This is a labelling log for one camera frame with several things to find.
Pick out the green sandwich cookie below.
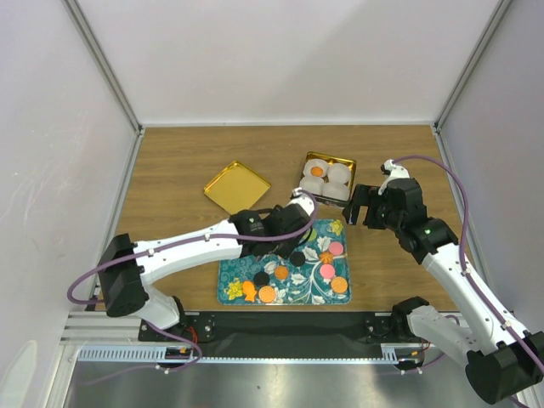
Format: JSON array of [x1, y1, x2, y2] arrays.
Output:
[[302, 229, 317, 243]]

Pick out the gold cookie tin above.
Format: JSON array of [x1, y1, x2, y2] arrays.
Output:
[[298, 151, 357, 208]]

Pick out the black sandwich cookie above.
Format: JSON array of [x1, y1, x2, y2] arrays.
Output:
[[252, 271, 270, 287], [289, 252, 306, 267]]

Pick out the orange round cookie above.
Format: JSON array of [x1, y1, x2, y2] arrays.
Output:
[[310, 167, 324, 177]]

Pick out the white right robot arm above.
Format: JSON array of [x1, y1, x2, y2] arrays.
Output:
[[343, 178, 543, 404]]

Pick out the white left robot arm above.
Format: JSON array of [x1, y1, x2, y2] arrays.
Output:
[[98, 194, 317, 340]]

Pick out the white paper cup front right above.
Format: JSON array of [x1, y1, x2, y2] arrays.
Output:
[[322, 182, 350, 201]]

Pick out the white paper cup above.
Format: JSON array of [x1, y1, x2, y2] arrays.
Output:
[[299, 175, 325, 196], [327, 163, 351, 184], [322, 182, 350, 201], [303, 158, 330, 179]]

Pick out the white paper cup back right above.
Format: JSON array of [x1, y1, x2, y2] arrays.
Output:
[[327, 163, 351, 184]]

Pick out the pink sandwich cookie upper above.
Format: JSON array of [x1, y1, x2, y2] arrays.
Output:
[[328, 241, 344, 257]]

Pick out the pink sandwich cookie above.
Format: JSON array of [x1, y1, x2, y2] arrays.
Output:
[[328, 241, 344, 257], [320, 263, 336, 280]]

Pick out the white paper cup front left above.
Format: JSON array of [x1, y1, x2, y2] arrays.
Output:
[[299, 175, 325, 196]]

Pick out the orange flower cookie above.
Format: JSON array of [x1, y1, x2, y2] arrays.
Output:
[[319, 251, 334, 264]]

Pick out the white paper cup back left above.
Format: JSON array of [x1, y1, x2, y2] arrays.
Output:
[[303, 158, 330, 179]]

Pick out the orange swirl cookie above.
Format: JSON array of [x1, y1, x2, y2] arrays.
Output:
[[274, 265, 289, 281]]

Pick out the teal floral tray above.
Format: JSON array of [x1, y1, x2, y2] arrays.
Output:
[[217, 219, 352, 306]]

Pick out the gold tin lid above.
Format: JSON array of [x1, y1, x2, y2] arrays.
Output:
[[203, 161, 271, 214]]

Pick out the pink sandwich cookie lower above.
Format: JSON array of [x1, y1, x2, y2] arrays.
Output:
[[320, 263, 336, 280]]

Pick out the orange dotted cookie right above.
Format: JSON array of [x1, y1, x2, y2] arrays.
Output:
[[331, 276, 349, 294]]

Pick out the orange dotted cookie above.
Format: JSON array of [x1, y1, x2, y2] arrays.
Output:
[[331, 276, 349, 294], [258, 286, 276, 303]]

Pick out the orange dotted cookie bottom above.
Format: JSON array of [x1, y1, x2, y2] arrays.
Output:
[[258, 286, 276, 303]]

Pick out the orange fish cookie bottom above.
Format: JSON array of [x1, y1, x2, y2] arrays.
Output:
[[242, 280, 258, 303]]

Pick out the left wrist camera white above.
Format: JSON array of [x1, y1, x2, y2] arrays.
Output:
[[288, 187, 316, 215]]

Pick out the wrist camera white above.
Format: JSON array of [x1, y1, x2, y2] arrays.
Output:
[[378, 159, 410, 196], [288, 187, 316, 215]]

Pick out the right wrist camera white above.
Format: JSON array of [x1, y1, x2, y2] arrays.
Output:
[[378, 159, 410, 196]]

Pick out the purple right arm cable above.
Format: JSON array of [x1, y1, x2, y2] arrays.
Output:
[[393, 155, 544, 408]]

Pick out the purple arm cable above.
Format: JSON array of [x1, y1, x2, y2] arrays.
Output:
[[393, 155, 544, 408], [66, 191, 320, 305]]

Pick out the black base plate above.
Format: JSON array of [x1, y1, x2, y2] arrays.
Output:
[[138, 309, 430, 360]]

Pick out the white cable duct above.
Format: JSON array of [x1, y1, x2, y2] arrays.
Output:
[[77, 345, 420, 365]]

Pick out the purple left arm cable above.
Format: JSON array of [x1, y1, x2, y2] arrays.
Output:
[[66, 191, 320, 305]]

